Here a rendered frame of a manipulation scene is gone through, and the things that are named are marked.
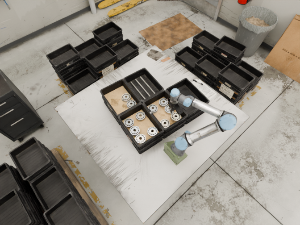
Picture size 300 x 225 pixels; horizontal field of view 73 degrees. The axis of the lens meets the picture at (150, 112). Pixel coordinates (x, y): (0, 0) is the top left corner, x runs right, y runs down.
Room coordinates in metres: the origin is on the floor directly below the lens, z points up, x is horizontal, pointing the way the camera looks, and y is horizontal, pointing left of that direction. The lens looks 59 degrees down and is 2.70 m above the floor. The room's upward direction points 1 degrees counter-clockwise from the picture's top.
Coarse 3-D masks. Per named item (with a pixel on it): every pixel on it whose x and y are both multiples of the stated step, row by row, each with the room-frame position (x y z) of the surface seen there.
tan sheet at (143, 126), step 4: (136, 112) 1.13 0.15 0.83; (132, 116) 1.08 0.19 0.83; (140, 116) 1.08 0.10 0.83; (124, 120) 1.03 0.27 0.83; (136, 120) 1.03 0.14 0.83; (144, 120) 1.03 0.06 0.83; (148, 120) 1.03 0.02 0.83; (136, 124) 0.98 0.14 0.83; (140, 124) 0.98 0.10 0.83; (144, 124) 0.98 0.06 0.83; (148, 124) 0.98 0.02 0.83; (152, 124) 0.98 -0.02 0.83; (128, 128) 0.94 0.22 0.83; (140, 128) 0.94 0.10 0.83; (144, 128) 0.94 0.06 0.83; (148, 128) 0.94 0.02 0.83; (140, 132) 0.89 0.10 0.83; (144, 132) 0.89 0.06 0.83; (148, 136) 0.85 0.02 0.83
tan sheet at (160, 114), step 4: (156, 104) 1.23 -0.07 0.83; (168, 104) 1.22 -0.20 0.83; (152, 108) 1.17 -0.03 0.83; (160, 108) 1.17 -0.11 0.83; (164, 108) 1.17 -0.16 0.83; (156, 112) 1.12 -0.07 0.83; (160, 112) 1.12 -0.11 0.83; (164, 112) 1.12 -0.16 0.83; (156, 116) 1.08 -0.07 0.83; (160, 116) 1.08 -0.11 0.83; (164, 116) 1.08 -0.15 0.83; (168, 116) 1.08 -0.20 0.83; (160, 120) 1.03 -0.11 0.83; (168, 120) 1.03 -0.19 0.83
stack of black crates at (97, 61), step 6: (102, 48) 2.43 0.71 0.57; (108, 48) 2.42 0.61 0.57; (90, 54) 2.29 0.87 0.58; (96, 54) 2.35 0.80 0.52; (102, 54) 2.38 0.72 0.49; (108, 54) 2.38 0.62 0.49; (114, 54) 2.32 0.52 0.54; (90, 60) 2.26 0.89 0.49; (96, 60) 2.26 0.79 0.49; (102, 60) 2.26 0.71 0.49; (108, 60) 2.16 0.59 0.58; (114, 60) 2.22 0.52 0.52; (90, 66) 2.14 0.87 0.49; (96, 66) 2.04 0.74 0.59; (102, 66) 2.09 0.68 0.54; (108, 66) 2.14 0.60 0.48; (114, 66) 2.22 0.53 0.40; (96, 72) 2.02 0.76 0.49
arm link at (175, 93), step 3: (171, 90) 1.05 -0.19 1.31; (174, 90) 1.05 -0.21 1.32; (177, 90) 1.05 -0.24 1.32; (171, 93) 1.02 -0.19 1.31; (174, 93) 1.02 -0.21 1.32; (177, 93) 1.02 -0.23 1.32; (180, 93) 1.03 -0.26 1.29; (171, 96) 1.02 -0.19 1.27; (174, 96) 1.00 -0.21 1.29; (177, 96) 1.00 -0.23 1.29; (171, 99) 1.02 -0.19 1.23; (174, 99) 1.00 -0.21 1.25
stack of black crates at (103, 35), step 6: (108, 24) 3.00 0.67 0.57; (114, 24) 2.98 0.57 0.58; (96, 30) 2.84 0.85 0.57; (102, 30) 2.91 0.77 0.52; (108, 30) 2.95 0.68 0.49; (114, 30) 2.95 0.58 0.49; (120, 30) 2.80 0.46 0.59; (96, 36) 2.69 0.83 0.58; (102, 36) 2.80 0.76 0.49; (108, 36) 2.80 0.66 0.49; (114, 36) 2.73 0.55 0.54; (120, 36) 2.80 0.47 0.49; (102, 42) 2.60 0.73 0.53; (108, 42) 2.65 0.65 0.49; (114, 42) 2.72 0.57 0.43
